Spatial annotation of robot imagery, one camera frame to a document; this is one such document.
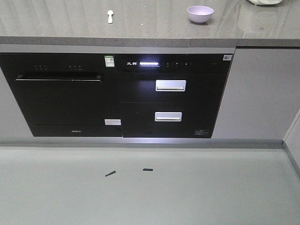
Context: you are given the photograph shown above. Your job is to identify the pale green plastic spoon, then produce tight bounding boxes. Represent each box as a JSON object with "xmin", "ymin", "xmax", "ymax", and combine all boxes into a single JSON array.
[{"xmin": 107, "ymin": 10, "xmax": 113, "ymax": 24}]

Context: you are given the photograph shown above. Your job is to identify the lilac plastic bowl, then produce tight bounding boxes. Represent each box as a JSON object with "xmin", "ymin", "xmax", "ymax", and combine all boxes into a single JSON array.
[{"xmin": 187, "ymin": 6, "xmax": 214, "ymax": 23}]

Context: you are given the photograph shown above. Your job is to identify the black drawer disinfection cabinet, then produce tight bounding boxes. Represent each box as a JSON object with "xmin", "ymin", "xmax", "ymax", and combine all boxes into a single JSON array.
[{"xmin": 114, "ymin": 53, "xmax": 231, "ymax": 138}]

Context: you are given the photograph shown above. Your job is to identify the green energy label sticker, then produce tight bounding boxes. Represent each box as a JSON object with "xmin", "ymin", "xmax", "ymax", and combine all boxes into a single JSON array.
[{"xmin": 104, "ymin": 55, "xmax": 115, "ymax": 68}]

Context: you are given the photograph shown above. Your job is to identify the black built-in dishwasher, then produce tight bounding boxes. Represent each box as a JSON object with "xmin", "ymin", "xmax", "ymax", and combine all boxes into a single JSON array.
[{"xmin": 0, "ymin": 53, "xmax": 122, "ymax": 137}]

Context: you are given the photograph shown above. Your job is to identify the white QR code sticker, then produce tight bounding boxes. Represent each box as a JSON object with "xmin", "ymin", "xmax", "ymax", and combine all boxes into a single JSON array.
[{"xmin": 223, "ymin": 54, "xmax": 233, "ymax": 61}]

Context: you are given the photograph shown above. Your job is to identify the grey cabinet door panel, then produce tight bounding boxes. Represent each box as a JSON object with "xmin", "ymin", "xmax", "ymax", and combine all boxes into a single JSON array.
[{"xmin": 212, "ymin": 48, "xmax": 300, "ymax": 139}]

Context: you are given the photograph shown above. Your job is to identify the grey side cabinet panel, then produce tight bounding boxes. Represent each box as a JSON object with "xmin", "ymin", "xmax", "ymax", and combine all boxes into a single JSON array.
[{"xmin": 284, "ymin": 120, "xmax": 300, "ymax": 166}]

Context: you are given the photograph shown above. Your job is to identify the white rice cooker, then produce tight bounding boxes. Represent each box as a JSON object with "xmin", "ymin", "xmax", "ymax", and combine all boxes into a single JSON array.
[{"xmin": 249, "ymin": 0, "xmax": 282, "ymax": 6}]

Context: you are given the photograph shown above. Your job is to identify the silver lower drawer handle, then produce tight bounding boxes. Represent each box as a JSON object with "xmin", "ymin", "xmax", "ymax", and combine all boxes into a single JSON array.
[{"xmin": 154, "ymin": 112, "xmax": 182, "ymax": 122}]

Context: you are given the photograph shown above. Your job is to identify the silver drawer handle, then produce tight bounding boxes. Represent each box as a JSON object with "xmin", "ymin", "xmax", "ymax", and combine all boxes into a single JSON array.
[
  {"xmin": 155, "ymin": 80, "xmax": 186, "ymax": 92},
  {"xmin": 154, "ymin": 112, "xmax": 182, "ymax": 122}
]

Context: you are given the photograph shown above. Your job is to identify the silver upper drawer handle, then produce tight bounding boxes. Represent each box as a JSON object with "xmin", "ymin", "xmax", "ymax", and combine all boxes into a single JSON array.
[{"xmin": 155, "ymin": 80, "xmax": 186, "ymax": 92}]

